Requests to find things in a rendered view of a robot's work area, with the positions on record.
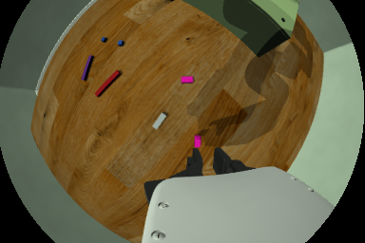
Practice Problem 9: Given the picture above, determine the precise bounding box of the small magenta block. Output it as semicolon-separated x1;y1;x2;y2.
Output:
194;136;201;147
182;77;193;84

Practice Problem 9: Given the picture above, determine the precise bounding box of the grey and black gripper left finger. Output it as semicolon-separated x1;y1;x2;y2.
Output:
144;148;203;206

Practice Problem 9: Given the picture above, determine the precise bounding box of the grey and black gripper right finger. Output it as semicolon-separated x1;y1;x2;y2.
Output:
213;147;256;175

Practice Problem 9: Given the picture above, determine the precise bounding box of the red rod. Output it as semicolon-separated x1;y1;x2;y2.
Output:
95;70;122;97

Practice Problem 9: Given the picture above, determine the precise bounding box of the purple rod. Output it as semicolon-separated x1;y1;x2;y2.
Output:
82;55;94;81

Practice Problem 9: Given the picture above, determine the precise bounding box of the grey rod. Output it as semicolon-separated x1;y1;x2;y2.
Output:
152;113;166;129

